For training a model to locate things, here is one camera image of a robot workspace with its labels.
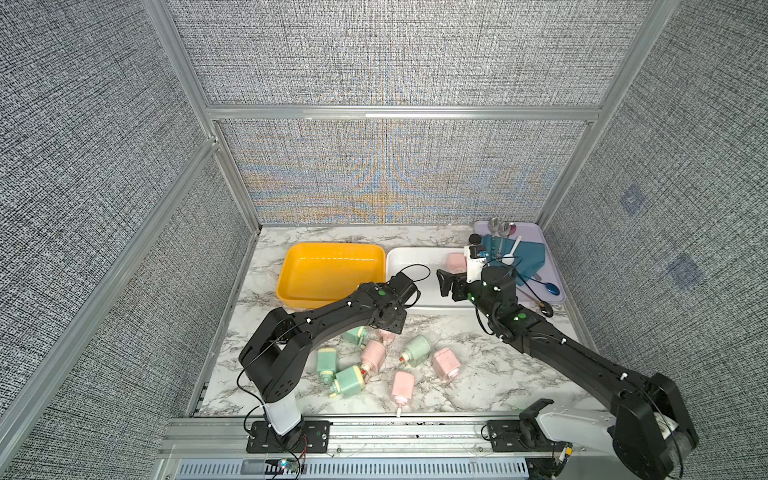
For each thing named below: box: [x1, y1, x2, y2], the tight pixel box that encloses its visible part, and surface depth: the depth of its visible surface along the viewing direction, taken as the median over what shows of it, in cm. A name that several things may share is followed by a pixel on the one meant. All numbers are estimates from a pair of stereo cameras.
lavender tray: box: [473, 221, 566, 304], surface depth 108 cm
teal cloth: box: [481, 234, 546, 286], surface depth 112 cm
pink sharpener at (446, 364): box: [432, 347, 461, 380], surface depth 80 cm
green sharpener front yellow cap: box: [329, 365, 365, 399], surface depth 78 cm
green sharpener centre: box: [399, 334, 431, 367], surface depth 82 cm
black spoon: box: [516, 286, 554, 317], surface depth 99 cm
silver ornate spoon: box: [488, 217, 500, 257], surface depth 119 cm
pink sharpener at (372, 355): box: [361, 340, 387, 375], surface depth 81 cm
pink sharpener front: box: [392, 371, 416, 417], surface depth 76 cm
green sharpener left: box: [317, 347, 337, 385], surface depth 81 cm
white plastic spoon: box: [502, 236, 522, 265], surface depth 109 cm
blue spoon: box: [522, 274, 561, 296], surface depth 103 cm
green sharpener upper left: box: [345, 326, 368, 348], surface depth 87 cm
